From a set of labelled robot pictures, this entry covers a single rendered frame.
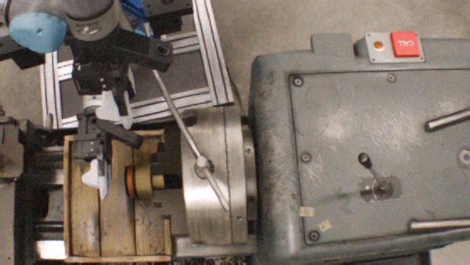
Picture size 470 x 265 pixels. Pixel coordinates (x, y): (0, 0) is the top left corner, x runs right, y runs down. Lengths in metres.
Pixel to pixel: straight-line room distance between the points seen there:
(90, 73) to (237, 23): 1.81
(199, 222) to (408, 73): 0.55
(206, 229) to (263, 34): 1.61
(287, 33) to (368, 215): 1.66
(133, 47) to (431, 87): 0.65
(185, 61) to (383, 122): 1.33
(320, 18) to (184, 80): 0.82
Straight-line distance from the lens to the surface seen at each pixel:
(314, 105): 1.01
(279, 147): 0.98
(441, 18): 2.80
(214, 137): 1.00
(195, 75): 2.17
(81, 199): 1.39
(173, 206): 1.10
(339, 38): 1.08
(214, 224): 1.01
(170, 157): 1.08
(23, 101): 2.59
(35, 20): 0.95
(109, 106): 0.82
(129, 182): 1.12
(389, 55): 1.09
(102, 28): 0.70
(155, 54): 0.76
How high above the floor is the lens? 2.19
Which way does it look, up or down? 73 degrees down
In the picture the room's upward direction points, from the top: straight up
